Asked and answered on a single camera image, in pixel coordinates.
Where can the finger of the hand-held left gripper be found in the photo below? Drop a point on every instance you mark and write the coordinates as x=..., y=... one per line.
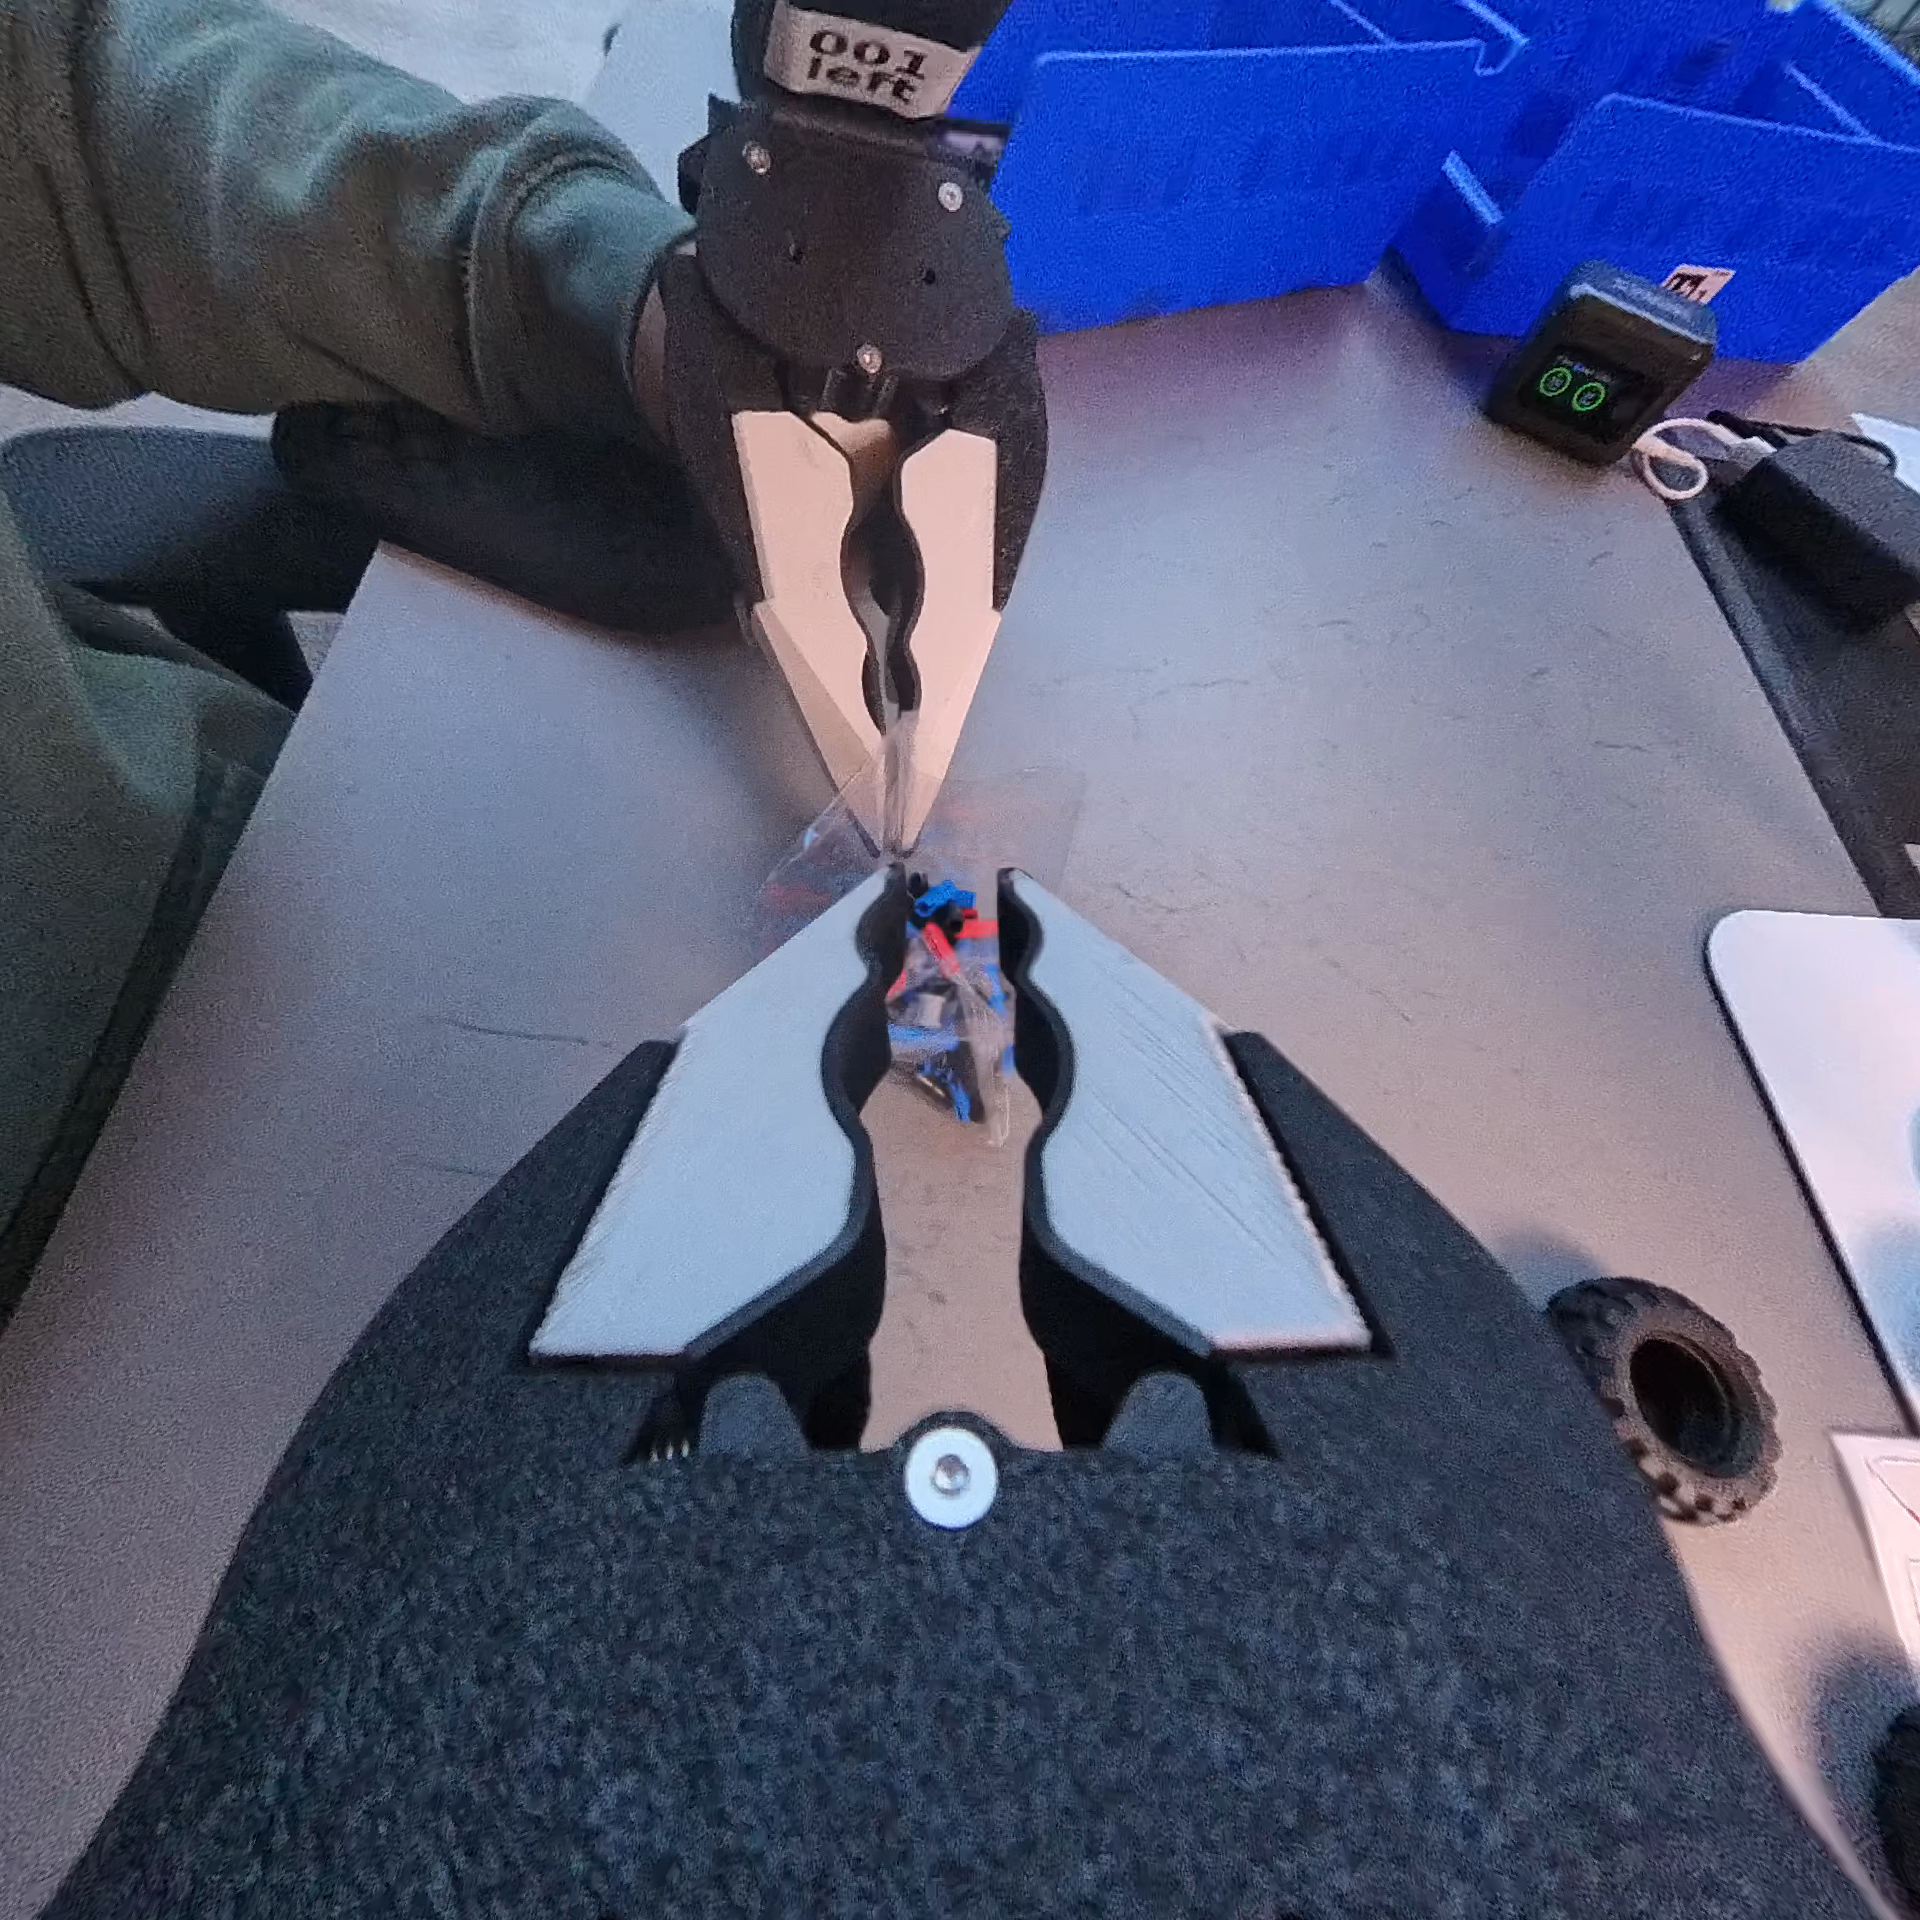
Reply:
x=787, y=512
x=954, y=541

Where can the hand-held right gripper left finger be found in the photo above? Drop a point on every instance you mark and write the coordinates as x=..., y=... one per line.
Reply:
x=705, y=1201

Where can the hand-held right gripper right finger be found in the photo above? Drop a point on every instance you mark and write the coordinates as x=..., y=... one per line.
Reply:
x=1184, y=1186

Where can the small bag of toy pins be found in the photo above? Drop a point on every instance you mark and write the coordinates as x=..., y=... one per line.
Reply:
x=946, y=991

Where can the blue storage bin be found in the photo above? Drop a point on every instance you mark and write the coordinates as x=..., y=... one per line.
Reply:
x=1712, y=210
x=1636, y=46
x=1202, y=183

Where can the person's left forearm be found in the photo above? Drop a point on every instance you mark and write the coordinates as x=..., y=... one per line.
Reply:
x=302, y=183

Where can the black toy tire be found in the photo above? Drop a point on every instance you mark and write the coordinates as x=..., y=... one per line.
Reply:
x=1605, y=1352
x=1901, y=1801

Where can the white stand base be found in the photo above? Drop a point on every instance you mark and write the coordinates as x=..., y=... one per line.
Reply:
x=1832, y=1110

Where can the black device green display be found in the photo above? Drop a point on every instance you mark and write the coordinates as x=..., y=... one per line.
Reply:
x=1592, y=360

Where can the white sticker sheet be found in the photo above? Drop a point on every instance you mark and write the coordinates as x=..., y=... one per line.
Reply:
x=1885, y=1562

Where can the black power adapter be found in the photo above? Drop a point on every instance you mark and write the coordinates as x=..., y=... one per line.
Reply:
x=1832, y=528

